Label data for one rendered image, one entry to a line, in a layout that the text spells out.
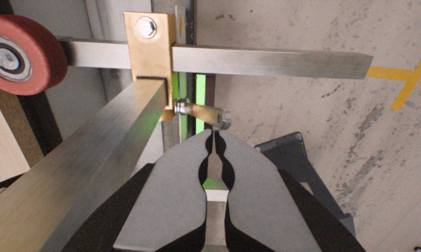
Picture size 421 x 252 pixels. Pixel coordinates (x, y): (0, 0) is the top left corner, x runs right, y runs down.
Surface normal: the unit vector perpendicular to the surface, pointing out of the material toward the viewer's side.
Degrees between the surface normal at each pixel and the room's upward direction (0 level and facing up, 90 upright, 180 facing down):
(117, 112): 90
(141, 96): 90
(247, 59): 0
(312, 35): 0
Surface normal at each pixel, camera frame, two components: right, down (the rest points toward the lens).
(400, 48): 0.00, 0.48
